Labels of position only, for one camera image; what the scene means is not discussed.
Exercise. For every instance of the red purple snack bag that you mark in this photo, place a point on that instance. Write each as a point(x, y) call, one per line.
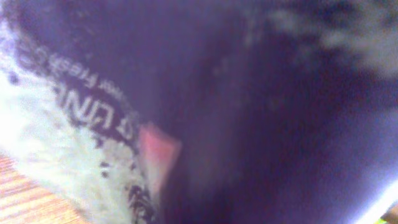
point(204, 111)

